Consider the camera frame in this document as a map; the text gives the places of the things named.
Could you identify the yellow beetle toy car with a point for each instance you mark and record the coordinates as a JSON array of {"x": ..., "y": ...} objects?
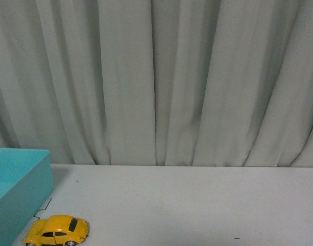
[{"x": 57, "y": 230}]

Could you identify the grey pleated curtain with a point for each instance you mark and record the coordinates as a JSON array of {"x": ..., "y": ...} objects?
[{"x": 162, "y": 83}]

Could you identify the turquoise storage box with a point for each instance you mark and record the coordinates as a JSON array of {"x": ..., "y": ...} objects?
[{"x": 26, "y": 181}]

